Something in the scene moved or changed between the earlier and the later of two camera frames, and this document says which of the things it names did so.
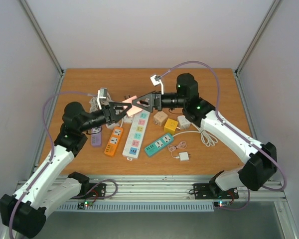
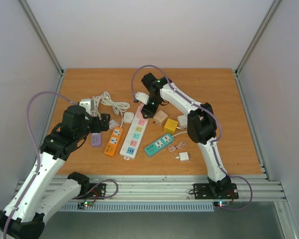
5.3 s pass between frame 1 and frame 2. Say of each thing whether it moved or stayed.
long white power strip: stayed
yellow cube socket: stayed
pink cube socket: moved
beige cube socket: stayed
